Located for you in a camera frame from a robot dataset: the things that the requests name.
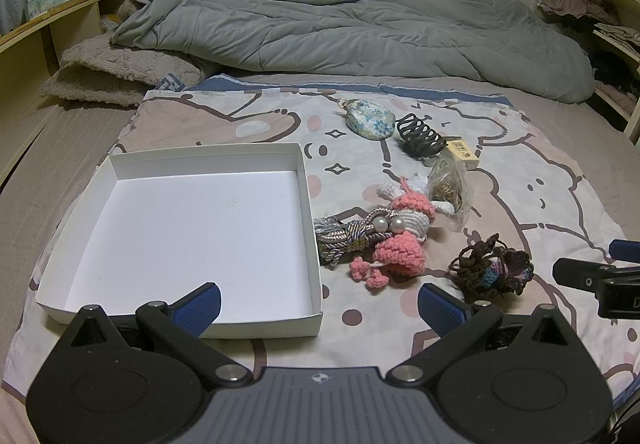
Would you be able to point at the long wooden bedside shelf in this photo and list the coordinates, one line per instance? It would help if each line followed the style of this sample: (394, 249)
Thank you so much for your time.
(30, 54)

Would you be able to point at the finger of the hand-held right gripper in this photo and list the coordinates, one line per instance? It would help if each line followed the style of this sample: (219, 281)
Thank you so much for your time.
(625, 250)
(575, 274)

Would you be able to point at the dark clothes pile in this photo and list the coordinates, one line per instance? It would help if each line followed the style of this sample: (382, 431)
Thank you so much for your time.
(615, 66)

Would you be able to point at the grey duvet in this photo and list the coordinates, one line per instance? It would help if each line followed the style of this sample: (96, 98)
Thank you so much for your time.
(325, 34)

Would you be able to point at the yellow tissue pack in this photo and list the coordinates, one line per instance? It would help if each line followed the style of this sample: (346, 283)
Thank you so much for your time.
(462, 154)

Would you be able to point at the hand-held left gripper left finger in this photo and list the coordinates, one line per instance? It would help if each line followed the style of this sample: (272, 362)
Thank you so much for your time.
(200, 308)

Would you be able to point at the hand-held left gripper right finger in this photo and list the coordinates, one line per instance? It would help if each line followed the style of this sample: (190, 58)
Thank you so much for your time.
(440, 309)

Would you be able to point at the white crochet doll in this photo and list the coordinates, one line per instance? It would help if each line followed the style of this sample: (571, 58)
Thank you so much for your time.
(417, 184)

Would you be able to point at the blue floral pouch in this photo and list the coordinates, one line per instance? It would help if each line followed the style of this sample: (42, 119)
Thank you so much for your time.
(370, 120)

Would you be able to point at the plastic bag of gold rings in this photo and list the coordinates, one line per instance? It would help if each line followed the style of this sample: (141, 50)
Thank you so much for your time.
(450, 184)

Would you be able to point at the beige folded garment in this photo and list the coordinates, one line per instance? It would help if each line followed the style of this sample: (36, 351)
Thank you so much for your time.
(617, 33)

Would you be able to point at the brown crochet pouch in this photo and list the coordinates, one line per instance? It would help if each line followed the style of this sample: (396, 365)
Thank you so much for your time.
(495, 269)

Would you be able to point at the pink crochet doll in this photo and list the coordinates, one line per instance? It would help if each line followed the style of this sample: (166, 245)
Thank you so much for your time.
(400, 249)

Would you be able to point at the beige fleece blanket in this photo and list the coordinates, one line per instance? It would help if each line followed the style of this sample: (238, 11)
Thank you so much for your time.
(115, 69)

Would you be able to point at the black hair claw clip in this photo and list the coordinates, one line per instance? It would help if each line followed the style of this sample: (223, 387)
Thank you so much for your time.
(417, 139)

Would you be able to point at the cartoon printed blanket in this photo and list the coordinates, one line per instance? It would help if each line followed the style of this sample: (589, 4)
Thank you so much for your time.
(240, 124)

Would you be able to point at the white cardboard box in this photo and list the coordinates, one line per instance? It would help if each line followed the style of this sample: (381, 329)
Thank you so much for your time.
(190, 234)

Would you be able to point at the pink garment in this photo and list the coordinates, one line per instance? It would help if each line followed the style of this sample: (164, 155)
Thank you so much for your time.
(575, 4)

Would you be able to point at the beige bed sheet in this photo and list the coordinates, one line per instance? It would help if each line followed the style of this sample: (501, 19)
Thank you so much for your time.
(50, 164)

